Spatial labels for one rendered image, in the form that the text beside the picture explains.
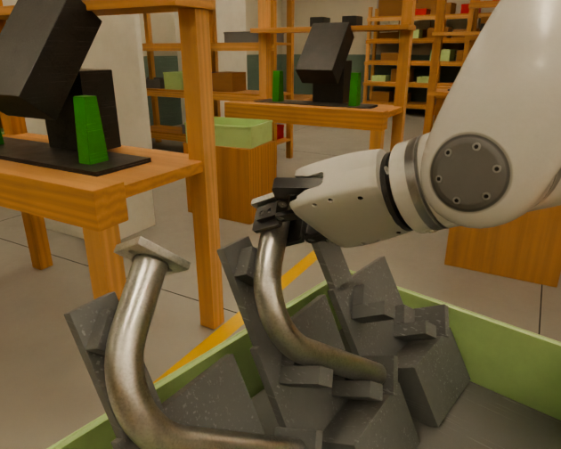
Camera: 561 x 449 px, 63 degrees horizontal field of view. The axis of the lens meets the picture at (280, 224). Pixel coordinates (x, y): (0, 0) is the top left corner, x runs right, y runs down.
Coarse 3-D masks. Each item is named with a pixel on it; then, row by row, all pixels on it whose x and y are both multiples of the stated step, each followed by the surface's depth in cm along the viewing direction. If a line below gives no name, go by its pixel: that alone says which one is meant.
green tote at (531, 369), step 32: (320, 288) 79; (480, 320) 70; (224, 352) 64; (480, 352) 72; (512, 352) 68; (544, 352) 65; (160, 384) 56; (256, 384) 71; (480, 384) 73; (512, 384) 70; (544, 384) 66; (64, 448) 48; (96, 448) 51
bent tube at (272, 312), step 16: (272, 192) 51; (256, 208) 53; (288, 224) 51; (272, 240) 50; (256, 256) 50; (272, 256) 49; (256, 272) 48; (272, 272) 48; (256, 288) 48; (272, 288) 48; (256, 304) 48; (272, 304) 47; (272, 320) 47; (288, 320) 48; (272, 336) 48; (288, 336) 48; (304, 336) 50; (288, 352) 49; (304, 352) 49; (320, 352) 51; (336, 352) 53; (336, 368) 53; (352, 368) 55; (368, 368) 57; (384, 368) 60
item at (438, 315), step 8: (416, 312) 76; (424, 312) 75; (432, 312) 74; (440, 312) 72; (448, 312) 73; (416, 320) 75; (424, 320) 74; (432, 320) 73; (440, 320) 72; (448, 320) 72; (440, 328) 71; (448, 328) 71; (448, 336) 71
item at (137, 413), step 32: (128, 256) 41; (160, 256) 39; (128, 288) 38; (160, 288) 40; (128, 320) 37; (128, 352) 36; (128, 384) 35; (128, 416) 35; (160, 416) 37; (160, 448) 36; (192, 448) 38; (224, 448) 41; (256, 448) 43; (288, 448) 46
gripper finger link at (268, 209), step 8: (280, 200) 46; (264, 208) 50; (272, 208) 49; (280, 208) 47; (288, 208) 48; (256, 216) 50; (264, 216) 49; (272, 216) 49; (256, 224) 51; (264, 224) 50; (272, 224) 49; (280, 224) 49; (256, 232) 51
